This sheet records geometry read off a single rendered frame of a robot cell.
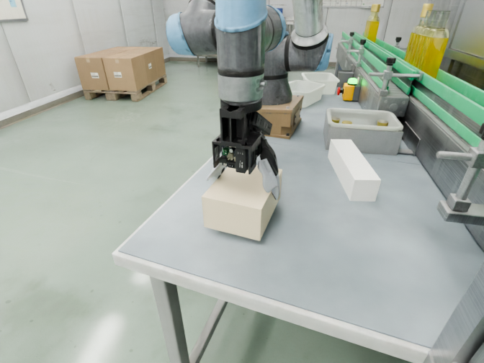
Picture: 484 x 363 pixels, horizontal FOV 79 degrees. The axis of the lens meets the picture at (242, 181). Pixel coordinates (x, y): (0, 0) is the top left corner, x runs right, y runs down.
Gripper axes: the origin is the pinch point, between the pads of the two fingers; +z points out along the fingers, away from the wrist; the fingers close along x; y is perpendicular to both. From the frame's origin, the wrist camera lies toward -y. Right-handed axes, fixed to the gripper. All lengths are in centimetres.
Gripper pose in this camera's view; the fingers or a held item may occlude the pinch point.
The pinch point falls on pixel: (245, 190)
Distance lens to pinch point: 61.9
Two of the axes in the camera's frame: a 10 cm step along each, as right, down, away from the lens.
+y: -3.5, 5.0, -8.0
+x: 9.4, 1.8, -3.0
